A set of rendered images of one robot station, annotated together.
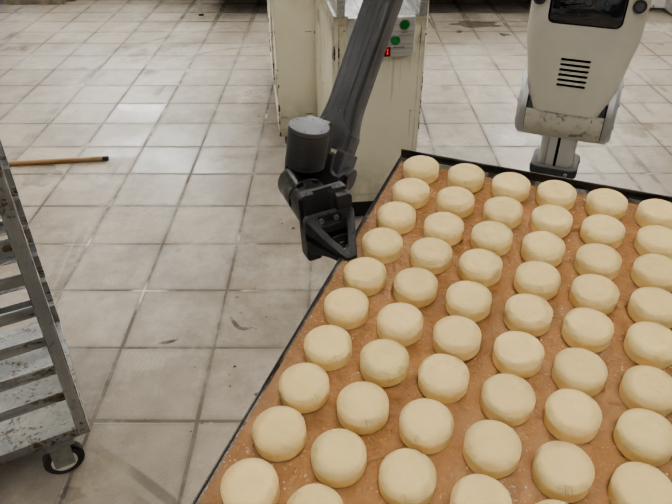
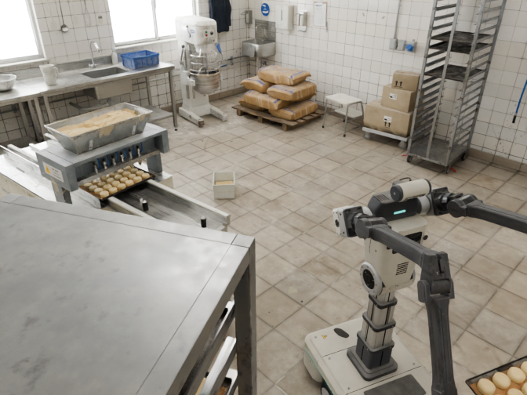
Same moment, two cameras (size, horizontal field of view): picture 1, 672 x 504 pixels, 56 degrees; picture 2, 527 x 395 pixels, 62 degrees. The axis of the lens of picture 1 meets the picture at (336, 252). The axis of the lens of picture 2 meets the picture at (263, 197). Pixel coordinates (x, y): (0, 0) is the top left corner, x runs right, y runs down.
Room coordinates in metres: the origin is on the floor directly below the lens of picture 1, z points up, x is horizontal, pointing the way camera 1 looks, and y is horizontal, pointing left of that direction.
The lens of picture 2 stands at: (0.65, 1.02, 2.22)
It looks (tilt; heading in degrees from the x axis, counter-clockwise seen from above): 30 degrees down; 316
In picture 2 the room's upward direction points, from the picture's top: straight up
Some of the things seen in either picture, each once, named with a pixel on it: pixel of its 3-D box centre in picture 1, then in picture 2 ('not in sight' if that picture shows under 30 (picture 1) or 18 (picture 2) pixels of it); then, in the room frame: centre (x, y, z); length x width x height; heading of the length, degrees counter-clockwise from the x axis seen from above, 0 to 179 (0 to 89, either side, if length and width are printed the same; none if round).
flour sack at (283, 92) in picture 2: not in sight; (292, 88); (4.73, -3.57, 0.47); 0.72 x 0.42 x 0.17; 95
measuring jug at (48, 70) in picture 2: not in sight; (50, 74); (5.79, -0.72, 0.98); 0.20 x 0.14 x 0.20; 40
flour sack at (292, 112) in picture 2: not in sight; (294, 108); (4.71, -3.60, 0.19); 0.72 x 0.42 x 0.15; 94
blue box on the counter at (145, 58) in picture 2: not in sight; (140, 59); (5.91, -1.91, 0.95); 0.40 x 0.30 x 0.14; 93
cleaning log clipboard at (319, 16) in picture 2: not in sight; (320, 16); (4.81, -4.18, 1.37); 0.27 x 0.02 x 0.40; 0
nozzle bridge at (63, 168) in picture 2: not in sight; (109, 164); (3.14, -0.05, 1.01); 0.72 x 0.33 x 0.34; 97
